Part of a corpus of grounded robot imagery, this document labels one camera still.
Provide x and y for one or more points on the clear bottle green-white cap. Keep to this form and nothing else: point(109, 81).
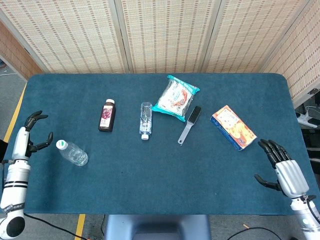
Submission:
point(75, 155)

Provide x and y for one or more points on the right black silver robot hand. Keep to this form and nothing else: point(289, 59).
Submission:
point(291, 178)

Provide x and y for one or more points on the black box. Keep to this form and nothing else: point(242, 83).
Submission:
point(2, 150)

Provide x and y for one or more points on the brown bamboo screen panel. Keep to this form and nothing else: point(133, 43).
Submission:
point(15, 55)

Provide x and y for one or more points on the clear bottle white cap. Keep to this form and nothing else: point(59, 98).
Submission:
point(145, 120)

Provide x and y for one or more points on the black bristle grey brush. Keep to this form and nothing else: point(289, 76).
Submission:
point(195, 115)

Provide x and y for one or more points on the orange blue cracker box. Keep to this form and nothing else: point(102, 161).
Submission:
point(235, 127)

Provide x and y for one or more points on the small orange stick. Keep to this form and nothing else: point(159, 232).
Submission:
point(246, 226)

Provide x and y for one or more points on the yellow floor tape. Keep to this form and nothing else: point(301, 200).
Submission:
point(15, 117)

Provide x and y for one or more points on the blue felt table mat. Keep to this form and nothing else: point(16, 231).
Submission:
point(150, 175)

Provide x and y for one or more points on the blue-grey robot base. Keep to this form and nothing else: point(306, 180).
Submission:
point(155, 225)

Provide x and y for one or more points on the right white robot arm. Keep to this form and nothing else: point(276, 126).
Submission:
point(303, 215)

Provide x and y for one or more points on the teal white snack package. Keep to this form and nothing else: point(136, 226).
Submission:
point(175, 97)

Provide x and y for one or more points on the dark juice bottle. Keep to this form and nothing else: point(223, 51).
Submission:
point(107, 117)

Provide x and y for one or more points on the black floor equipment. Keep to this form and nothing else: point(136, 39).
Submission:
point(312, 140)

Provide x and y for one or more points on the beige bamboo screen panel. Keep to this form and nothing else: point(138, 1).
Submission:
point(250, 37)
point(300, 62)
point(167, 37)
point(75, 37)

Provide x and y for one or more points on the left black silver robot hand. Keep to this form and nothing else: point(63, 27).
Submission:
point(21, 145)

